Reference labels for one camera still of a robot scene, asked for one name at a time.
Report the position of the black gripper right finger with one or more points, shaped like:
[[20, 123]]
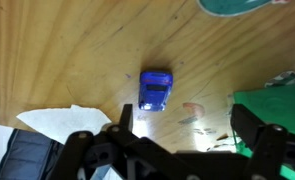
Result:
[[267, 143]]

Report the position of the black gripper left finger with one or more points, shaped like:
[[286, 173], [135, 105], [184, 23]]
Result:
[[119, 135]]

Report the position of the blue toy car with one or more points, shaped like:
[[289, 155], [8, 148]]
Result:
[[154, 90]]

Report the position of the green plastic box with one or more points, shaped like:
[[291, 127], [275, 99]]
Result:
[[272, 105]]

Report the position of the white paper sheet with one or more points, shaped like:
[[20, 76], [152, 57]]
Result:
[[59, 123]]

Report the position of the teal sticker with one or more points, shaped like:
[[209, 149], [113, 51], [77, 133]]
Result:
[[231, 8]]

